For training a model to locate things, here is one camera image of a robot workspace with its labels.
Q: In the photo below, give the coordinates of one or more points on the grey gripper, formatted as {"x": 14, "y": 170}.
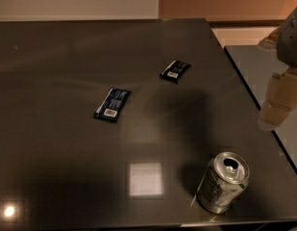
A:
{"x": 291, "y": 45}

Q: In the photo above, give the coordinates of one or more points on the silver 7up soda can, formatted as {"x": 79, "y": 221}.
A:
{"x": 225, "y": 179}

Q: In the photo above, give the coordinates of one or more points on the black rxbar chocolate wrapper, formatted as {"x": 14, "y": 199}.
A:
{"x": 174, "y": 71}

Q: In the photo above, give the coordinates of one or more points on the blue snack bar wrapper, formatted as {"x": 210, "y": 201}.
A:
{"x": 112, "y": 105}

